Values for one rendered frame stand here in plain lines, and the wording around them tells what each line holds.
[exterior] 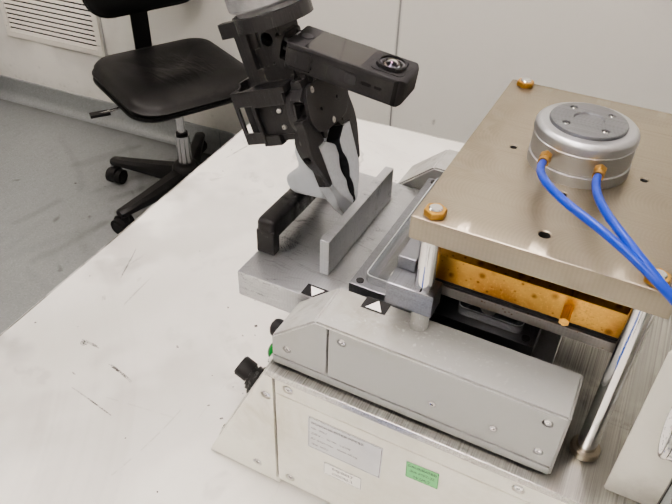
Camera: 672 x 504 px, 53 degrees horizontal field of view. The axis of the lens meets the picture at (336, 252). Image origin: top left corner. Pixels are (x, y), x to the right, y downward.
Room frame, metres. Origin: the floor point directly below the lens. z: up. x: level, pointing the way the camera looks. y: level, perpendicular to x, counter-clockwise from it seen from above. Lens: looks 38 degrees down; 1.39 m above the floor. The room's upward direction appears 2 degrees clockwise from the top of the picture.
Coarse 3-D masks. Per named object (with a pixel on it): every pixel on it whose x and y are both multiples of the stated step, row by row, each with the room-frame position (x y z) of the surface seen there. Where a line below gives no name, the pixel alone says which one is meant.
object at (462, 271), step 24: (456, 264) 0.41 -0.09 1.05; (480, 264) 0.40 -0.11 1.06; (456, 288) 0.41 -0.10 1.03; (480, 288) 0.40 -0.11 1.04; (504, 288) 0.39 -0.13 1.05; (528, 288) 0.38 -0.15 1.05; (552, 288) 0.38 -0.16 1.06; (504, 312) 0.39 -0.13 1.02; (528, 312) 0.38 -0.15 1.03; (552, 312) 0.37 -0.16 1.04; (576, 312) 0.37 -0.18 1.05; (600, 312) 0.36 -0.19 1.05; (624, 312) 0.36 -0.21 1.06; (576, 336) 0.37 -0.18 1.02; (600, 336) 0.36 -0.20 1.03
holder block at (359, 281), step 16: (400, 224) 0.54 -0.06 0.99; (384, 240) 0.51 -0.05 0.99; (352, 288) 0.45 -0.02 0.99; (368, 288) 0.44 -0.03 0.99; (448, 304) 0.43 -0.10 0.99; (432, 320) 0.42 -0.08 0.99; (448, 320) 0.41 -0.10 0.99; (464, 320) 0.41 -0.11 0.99; (480, 336) 0.40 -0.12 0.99; (496, 336) 0.39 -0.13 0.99; (512, 336) 0.39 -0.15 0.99; (528, 336) 0.39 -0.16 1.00; (528, 352) 0.38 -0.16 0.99
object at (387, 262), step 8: (416, 208) 0.56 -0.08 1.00; (408, 224) 0.53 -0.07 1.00; (400, 232) 0.52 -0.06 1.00; (408, 232) 0.52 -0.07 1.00; (392, 240) 0.50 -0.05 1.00; (400, 240) 0.50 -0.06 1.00; (408, 240) 0.50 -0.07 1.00; (392, 248) 0.49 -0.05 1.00; (400, 248) 0.49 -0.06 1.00; (384, 256) 0.48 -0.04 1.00; (392, 256) 0.48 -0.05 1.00; (376, 264) 0.47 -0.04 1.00; (384, 264) 0.47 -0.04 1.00; (392, 264) 0.47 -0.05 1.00; (368, 272) 0.45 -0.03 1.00; (376, 272) 0.46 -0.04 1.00; (384, 272) 0.46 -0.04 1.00; (392, 272) 0.46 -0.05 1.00
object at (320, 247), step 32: (384, 192) 0.60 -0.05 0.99; (416, 192) 0.64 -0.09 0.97; (320, 224) 0.57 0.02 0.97; (352, 224) 0.53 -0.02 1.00; (384, 224) 0.57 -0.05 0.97; (256, 256) 0.51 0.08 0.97; (288, 256) 0.52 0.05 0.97; (320, 256) 0.49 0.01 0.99; (352, 256) 0.52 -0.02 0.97; (256, 288) 0.48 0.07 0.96; (288, 288) 0.47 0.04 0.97; (544, 352) 0.40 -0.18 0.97
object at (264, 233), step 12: (288, 192) 0.57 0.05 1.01; (276, 204) 0.55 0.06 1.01; (288, 204) 0.55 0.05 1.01; (300, 204) 0.56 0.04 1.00; (264, 216) 0.53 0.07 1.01; (276, 216) 0.53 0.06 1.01; (288, 216) 0.54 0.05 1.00; (264, 228) 0.52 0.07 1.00; (276, 228) 0.52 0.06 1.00; (264, 240) 0.52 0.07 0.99; (276, 240) 0.52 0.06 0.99; (264, 252) 0.52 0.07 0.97; (276, 252) 0.52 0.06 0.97
